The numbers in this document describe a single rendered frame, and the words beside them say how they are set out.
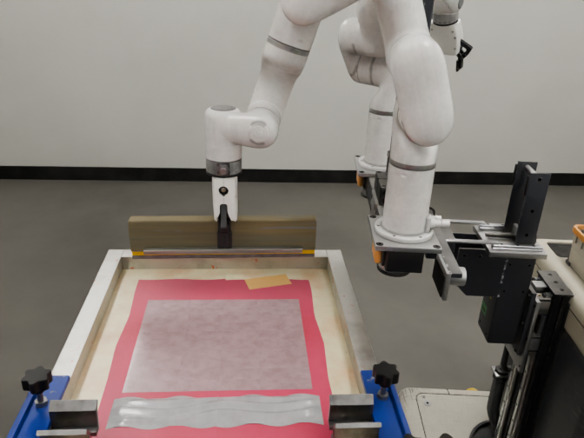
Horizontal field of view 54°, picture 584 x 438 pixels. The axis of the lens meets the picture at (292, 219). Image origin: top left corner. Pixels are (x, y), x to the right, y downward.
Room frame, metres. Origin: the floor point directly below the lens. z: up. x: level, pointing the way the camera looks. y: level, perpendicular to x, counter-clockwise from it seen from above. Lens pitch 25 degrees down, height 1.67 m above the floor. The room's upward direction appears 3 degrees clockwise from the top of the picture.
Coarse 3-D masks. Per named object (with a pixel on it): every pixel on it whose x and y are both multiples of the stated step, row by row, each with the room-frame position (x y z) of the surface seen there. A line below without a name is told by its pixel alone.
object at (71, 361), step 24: (120, 264) 1.20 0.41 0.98; (144, 264) 1.22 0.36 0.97; (168, 264) 1.22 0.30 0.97; (192, 264) 1.23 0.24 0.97; (216, 264) 1.23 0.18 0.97; (240, 264) 1.24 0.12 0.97; (264, 264) 1.25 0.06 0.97; (288, 264) 1.25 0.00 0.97; (312, 264) 1.26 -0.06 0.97; (336, 264) 1.22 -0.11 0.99; (96, 288) 1.07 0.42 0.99; (336, 288) 1.11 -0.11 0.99; (96, 312) 0.97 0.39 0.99; (360, 312) 1.02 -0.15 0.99; (72, 336) 0.89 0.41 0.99; (360, 336) 0.93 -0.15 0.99; (72, 360) 0.82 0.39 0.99; (360, 360) 0.86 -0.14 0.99; (72, 384) 0.78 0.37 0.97; (360, 384) 0.81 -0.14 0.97
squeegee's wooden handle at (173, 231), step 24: (144, 216) 1.12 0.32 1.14; (168, 216) 1.12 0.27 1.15; (192, 216) 1.12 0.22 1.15; (240, 216) 1.13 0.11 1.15; (264, 216) 1.14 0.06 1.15; (288, 216) 1.14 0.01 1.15; (312, 216) 1.14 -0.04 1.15; (144, 240) 1.10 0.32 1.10; (168, 240) 1.10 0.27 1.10; (192, 240) 1.11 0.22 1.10; (216, 240) 1.11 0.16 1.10; (240, 240) 1.12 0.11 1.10; (264, 240) 1.12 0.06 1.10; (288, 240) 1.12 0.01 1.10; (312, 240) 1.13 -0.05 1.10
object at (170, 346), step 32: (160, 288) 1.13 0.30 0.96; (192, 288) 1.14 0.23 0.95; (224, 288) 1.15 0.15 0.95; (128, 320) 1.00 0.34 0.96; (160, 320) 1.01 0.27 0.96; (192, 320) 1.01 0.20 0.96; (128, 352) 0.89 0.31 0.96; (160, 352) 0.90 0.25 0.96; (192, 352) 0.90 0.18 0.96; (128, 384) 0.80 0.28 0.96; (160, 384) 0.81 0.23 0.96; (192, 384) 0.81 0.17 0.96
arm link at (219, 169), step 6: (210, 162) 1.10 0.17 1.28; (234, 162) 1.10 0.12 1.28; (240, 162) 1.12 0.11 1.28; (210, 168) 1.10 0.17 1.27; (216, 168) 1.09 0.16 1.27; (222, 168) 1.08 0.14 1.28; (228, 168) 1.09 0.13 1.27; (234, 168) 1.10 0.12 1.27; (240, 168) 1.12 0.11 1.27; (216, 174) 1.09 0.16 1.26; (222, 174) 1.08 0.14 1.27; (228, 174) 1.09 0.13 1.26; (234, 174) 1.10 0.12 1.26
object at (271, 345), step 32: (288, 288) 1.16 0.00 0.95; (224, 320) 1.02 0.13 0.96; (256, 320) 1.02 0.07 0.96; (288, 320) 1.03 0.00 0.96; (224, 352) 0.91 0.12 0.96; (256, 352) 0.91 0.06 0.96; (288, 352) 0.92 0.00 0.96; (320, 352) 0.92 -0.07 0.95; (224, 384) 0.82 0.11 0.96; (256, 384) 0.82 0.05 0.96; (288, 384) 0.82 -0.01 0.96; (320, 384) 0.83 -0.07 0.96
